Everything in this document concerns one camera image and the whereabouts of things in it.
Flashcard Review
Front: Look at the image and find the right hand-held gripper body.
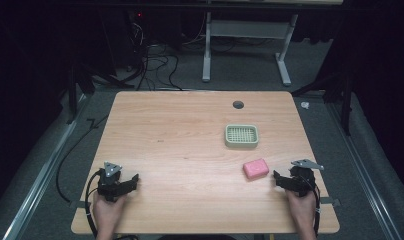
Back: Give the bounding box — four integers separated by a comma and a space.
287, 158, 325, 198

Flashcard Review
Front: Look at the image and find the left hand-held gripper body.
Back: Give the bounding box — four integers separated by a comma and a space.
96, 161, 130, 203

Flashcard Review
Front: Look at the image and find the pink soap bar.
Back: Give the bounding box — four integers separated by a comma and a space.
242, 157, 270, 180

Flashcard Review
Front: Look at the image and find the green soap dish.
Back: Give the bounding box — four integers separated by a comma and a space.
224, 123, 260, 149

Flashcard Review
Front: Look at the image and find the black metal stand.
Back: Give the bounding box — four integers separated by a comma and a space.
290, 68, 355, 137
65, 61, 136, 125

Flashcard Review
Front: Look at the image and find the dark computer tower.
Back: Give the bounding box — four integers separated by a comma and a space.
103, 8, 151, 69

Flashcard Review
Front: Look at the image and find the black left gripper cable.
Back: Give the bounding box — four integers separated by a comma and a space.
84, 169, 106, 239

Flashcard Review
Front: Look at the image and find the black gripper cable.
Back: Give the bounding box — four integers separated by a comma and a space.
84, 169, 106, 239
304, 179, 322, 238

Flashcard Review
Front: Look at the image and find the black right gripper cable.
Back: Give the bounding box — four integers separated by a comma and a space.
304, 179, 322, 238

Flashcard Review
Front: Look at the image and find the long black floor cable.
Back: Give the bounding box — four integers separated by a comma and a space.
55, 114, 110, 204

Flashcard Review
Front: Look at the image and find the silver floor rail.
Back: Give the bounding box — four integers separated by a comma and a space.
324, 101, 404, 240
2, 94, 91, 240

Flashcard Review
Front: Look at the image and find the tangle of black floor cables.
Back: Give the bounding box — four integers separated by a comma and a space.
124, 19, 184, 92

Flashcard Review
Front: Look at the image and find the white metal desk frame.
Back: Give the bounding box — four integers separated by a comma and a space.
201, 11, 299, 87

